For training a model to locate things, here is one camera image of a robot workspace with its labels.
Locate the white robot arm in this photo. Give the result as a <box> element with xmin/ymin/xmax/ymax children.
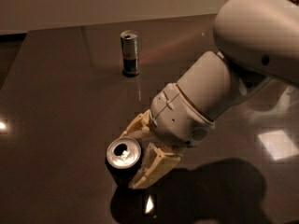
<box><xmin>124</xmin><ymin>0</ymin><xmax>299</xmax><ymax>189</ymax></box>

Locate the blue pepsi can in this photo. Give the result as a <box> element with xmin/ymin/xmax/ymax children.
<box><xmin>106</xmin><ymin>137</ymin><xmax>143</xmax><ymax>186</ymax></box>

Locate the silver blue red bull can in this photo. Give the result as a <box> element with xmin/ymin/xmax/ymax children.
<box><xmin>121</xmin><ymin>30</ymin><xmax>140</xmax><ymax>77</ymax></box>

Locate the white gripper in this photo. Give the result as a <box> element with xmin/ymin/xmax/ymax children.
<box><xmin>121</xmin><ymin>83</ymin><xmax>215</xmax><ymax>189</ymax></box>

